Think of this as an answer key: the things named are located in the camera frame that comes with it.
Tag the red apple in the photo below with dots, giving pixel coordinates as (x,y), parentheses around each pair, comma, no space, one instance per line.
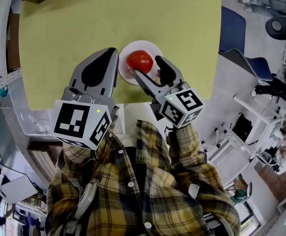
(140,61)

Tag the brown cardboard box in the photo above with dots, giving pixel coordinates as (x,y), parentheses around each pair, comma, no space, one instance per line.
(12,45)

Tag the white chest harness device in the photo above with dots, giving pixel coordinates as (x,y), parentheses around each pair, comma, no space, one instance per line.
(86,198)

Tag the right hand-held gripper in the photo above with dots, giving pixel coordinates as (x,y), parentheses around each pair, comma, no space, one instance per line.
(182,104)

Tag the white harness tab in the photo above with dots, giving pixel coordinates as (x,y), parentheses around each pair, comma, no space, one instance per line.
(193,190)

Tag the person's right forearm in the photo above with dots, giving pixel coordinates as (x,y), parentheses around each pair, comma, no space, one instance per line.
(184,144)

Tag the white metal shelf rack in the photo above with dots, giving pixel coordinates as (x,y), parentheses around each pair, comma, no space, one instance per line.
(2,80)

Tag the clear plastic storage bin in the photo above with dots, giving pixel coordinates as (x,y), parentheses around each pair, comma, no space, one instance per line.
(24,112)

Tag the blue grey chair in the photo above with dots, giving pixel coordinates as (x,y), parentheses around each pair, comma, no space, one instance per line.
(231,31)

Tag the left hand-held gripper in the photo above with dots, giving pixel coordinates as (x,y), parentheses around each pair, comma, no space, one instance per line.
(71,122)

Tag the person's yellow plaid shirt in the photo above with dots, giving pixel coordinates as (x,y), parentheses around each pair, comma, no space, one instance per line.
(137,181)

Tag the white cart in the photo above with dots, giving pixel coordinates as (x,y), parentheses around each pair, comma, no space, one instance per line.
(265,131)

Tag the table with green tablecloth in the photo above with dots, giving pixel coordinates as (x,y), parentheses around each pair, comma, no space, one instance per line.
(83,21)

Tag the person's left forearm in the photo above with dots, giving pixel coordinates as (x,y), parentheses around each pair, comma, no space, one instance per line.
(78,156)

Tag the brown wooden slatted panel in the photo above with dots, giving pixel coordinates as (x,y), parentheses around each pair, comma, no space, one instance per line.
(44,161)

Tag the teal plastic bag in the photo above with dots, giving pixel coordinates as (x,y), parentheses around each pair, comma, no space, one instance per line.
(3,92)

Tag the black bag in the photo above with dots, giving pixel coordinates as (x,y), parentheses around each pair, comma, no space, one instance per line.
(242,128)

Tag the white round plate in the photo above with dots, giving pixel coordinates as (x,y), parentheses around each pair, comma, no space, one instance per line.
(142,45)

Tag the black round wheeled device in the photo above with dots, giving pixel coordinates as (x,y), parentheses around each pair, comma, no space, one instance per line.
(279,28)

